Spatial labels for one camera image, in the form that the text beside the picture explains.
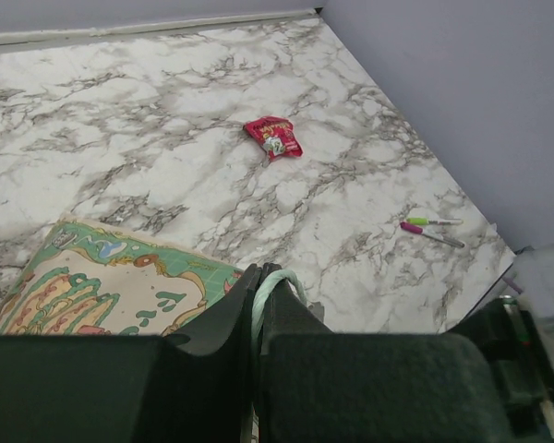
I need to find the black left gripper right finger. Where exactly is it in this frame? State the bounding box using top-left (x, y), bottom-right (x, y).
top-left (257, 264), bottom-right (512, 442)

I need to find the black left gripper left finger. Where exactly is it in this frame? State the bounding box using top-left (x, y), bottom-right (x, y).
top-left (0, 265), bottom-right (261, 442)

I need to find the green illustrated paper bag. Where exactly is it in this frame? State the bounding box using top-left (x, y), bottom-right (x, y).
top-left (0, 217), bottom-right (243, 336)

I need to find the red snack packet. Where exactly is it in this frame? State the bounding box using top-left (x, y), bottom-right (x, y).
top-left (243, 116), bottom-right (303, 162)

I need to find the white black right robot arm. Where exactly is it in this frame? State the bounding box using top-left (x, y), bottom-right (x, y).
top-left (254, 281), bottom-right (554, 442)

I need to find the green capped marker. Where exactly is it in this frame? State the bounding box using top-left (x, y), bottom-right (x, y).
top-left (405, 217), bottom-right (464, 226)

